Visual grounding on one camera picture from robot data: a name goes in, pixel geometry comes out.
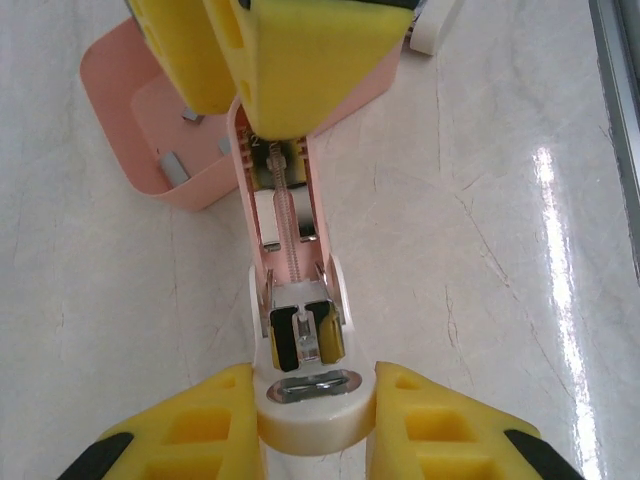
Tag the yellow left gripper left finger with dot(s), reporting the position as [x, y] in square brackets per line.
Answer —
[200, 430]

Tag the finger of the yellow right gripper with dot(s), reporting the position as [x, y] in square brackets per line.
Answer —
[185, 50]
[310, 60]

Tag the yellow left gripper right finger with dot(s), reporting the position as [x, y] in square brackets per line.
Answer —
[435, 430]

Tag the pink and white stapler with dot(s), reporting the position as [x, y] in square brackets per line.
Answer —
[305, 425]

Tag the cream and olive stapler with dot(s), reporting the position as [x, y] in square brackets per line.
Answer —
[429, 25]

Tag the grey staple strip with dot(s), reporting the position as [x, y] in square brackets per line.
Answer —
[191, 116]
[173, 171]

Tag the pink plastic tray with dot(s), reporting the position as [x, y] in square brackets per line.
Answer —
[110, 100]

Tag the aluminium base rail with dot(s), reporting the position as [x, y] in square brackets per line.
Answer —
[622, 70]

